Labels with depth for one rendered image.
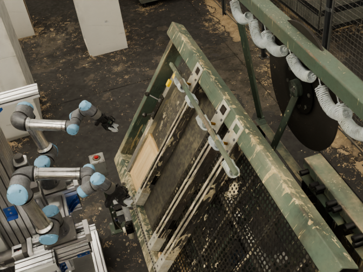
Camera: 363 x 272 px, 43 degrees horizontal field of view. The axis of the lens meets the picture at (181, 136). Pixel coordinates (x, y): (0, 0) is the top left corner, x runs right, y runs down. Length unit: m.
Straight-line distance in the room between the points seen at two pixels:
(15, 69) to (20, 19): 2.72
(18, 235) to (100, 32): 4.11
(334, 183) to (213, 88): 0.90
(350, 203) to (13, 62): 4.01
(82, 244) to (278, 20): 1.98
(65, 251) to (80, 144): 2.36
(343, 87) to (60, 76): 5.10
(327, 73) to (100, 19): 4.90
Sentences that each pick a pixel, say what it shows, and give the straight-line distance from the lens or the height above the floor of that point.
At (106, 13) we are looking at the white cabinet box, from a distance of 6.88.
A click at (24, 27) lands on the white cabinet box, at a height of 0.17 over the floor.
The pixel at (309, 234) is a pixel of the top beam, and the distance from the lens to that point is 2.02.
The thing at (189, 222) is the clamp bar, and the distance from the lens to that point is 2.82.
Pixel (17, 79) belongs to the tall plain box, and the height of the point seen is 0.80.
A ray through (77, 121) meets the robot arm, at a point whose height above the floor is 1.60.
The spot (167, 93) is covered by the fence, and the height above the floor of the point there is 1.55.
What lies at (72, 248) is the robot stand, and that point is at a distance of 3.40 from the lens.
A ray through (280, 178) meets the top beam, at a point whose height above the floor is 1.94.
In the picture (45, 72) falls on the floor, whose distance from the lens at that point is 7.08.
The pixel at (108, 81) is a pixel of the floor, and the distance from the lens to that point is 6.50.
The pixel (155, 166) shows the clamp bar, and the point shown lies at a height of 1.24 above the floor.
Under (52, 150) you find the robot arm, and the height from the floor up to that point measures 1.26.
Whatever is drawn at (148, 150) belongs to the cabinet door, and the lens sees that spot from 3.52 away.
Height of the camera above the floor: 3.52
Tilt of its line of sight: 41 degrees down
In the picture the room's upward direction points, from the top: 8 degrees counter-clockwise
